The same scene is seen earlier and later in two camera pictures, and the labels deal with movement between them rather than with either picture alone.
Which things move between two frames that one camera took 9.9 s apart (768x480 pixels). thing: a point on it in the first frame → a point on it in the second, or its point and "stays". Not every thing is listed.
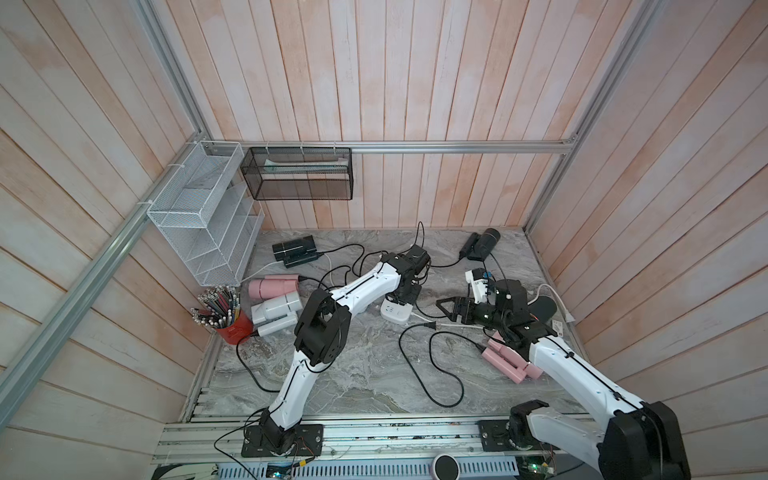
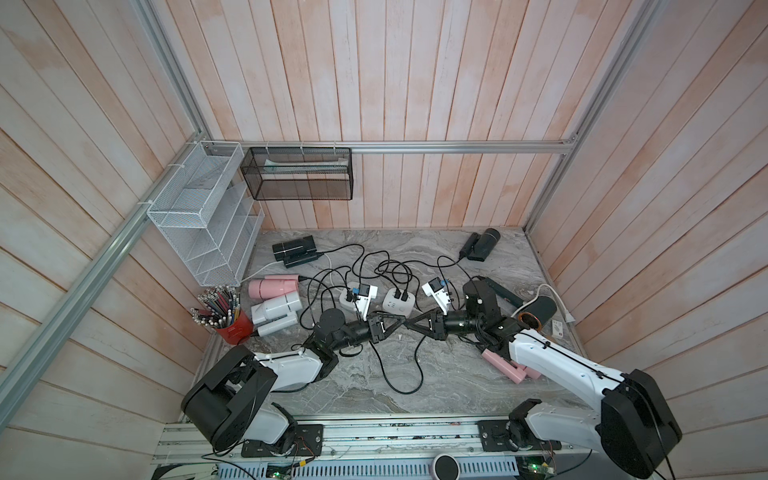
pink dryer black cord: x=433 y=325 → x=389 y=384
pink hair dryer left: x=272 y=286 stays
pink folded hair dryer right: x=509 y=361 stays
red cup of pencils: x=220 y=308 stays
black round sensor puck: x=446 y=467 stays
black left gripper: x=411 y=299 → x=378 y=330
